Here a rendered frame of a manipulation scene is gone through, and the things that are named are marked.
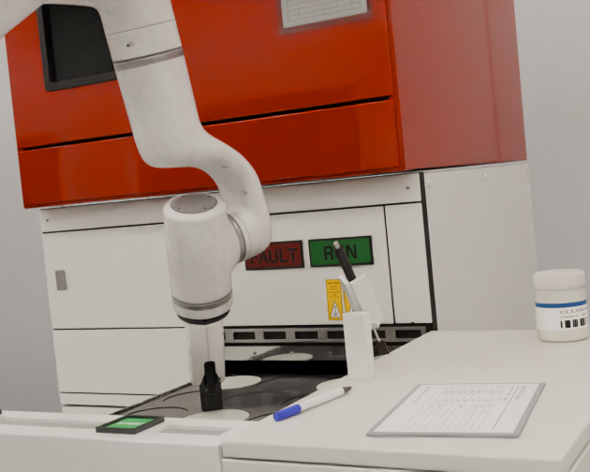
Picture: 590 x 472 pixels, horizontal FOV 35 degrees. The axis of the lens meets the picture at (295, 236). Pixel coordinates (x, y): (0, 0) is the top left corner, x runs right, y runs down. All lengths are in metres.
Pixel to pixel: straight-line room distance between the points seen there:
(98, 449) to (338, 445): 0.29
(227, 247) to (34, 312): 2.89
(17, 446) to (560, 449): 0.62
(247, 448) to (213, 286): 0.34
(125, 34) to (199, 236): 0.27
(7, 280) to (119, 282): 2.37
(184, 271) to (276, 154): 0.39
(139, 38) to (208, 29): 0.47
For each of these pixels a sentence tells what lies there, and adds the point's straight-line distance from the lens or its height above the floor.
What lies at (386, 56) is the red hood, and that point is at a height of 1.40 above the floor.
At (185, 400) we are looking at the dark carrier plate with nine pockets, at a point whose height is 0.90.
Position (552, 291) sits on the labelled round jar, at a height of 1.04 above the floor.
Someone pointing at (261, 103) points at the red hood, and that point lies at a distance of 1.57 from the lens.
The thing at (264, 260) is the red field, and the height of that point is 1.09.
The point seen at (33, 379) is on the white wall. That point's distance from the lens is 4.16.
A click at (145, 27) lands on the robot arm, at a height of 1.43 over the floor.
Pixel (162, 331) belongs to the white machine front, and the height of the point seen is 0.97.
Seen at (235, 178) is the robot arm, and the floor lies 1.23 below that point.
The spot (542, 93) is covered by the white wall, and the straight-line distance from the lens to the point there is 2.97.
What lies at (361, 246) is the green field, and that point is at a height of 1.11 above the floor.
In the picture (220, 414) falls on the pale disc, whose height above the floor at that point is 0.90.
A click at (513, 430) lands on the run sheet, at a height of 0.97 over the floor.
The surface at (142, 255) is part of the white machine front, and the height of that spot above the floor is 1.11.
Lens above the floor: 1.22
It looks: 3 degrees down
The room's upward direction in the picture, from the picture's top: 6 degrees counter-clockwise
